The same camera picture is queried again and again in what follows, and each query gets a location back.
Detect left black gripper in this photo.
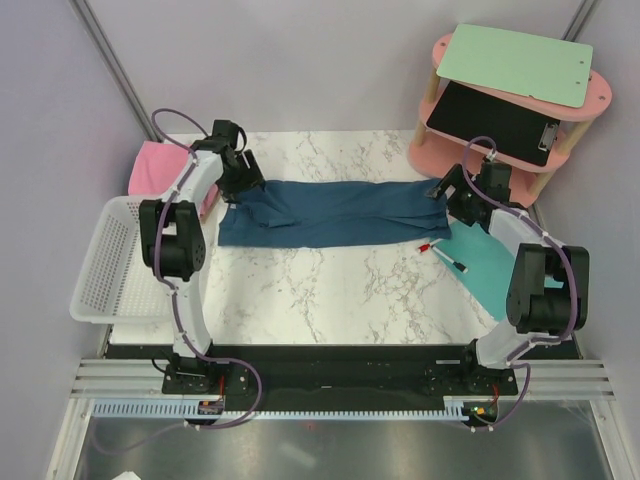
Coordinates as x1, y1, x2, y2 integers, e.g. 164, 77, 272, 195
216, 151, 266, 205

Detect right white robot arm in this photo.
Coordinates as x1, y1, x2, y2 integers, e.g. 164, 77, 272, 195
427, 163, 590, 394

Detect green clipboard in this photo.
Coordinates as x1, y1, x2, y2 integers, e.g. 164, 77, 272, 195
437, 24, 593, 108

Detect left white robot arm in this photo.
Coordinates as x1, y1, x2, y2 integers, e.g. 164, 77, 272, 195
138, 140, 264, 393

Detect black cap marker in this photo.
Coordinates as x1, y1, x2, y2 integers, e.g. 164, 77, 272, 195
431, 246, 468, 273

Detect teal cutting board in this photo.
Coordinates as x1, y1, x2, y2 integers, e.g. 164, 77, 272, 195
434, 221, 561, 322

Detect white plastic basket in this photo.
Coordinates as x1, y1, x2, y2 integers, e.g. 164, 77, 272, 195
69, 196, 170, 325

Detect white cable duct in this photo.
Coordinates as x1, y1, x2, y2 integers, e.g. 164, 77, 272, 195
91, 399, 469, 421

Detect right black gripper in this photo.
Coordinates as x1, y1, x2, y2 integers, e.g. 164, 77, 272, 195
424, 163, 483, 227

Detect black clipboard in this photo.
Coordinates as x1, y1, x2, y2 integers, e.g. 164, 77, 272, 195
426, 82, 560, 167

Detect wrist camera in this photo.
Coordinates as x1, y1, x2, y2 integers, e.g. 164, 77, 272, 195
209, 119, 247, 151
476, 162, 512, 203

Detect blue t shirt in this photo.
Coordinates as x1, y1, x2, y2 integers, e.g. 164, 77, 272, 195
218, 180, 451, 249

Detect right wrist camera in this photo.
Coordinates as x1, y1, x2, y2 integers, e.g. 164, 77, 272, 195
476, 162, 512, 203

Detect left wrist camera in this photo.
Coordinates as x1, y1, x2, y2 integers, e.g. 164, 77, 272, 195
209, 119, 247, 151

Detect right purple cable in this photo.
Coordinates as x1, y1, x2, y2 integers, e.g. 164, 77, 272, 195
460, 136, 586, 341

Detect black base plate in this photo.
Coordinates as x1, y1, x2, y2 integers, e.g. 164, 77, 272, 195
162, 345, 518, 410

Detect pink folded t shirt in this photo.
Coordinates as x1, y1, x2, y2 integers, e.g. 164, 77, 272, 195
127, 141, 221, 217

